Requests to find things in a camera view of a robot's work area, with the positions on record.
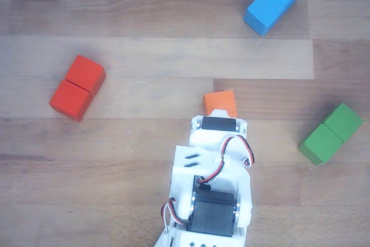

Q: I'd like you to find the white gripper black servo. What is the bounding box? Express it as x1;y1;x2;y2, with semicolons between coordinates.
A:
189;109;249;157

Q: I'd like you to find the small orange cube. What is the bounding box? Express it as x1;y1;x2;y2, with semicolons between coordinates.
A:
202;90;238;118

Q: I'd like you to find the green double block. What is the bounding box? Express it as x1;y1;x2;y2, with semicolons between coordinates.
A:
298;102;364;167

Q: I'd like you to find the blue double block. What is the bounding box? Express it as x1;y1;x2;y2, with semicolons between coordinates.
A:
243;0;304;37

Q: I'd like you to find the red double block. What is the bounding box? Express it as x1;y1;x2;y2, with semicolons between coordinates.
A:
48;54;107;123

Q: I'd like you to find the gripper servo cable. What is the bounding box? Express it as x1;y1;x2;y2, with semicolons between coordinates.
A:
198;135;257;186

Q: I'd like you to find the forearm servo cable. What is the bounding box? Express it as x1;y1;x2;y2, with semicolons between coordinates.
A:
160;197;191;229

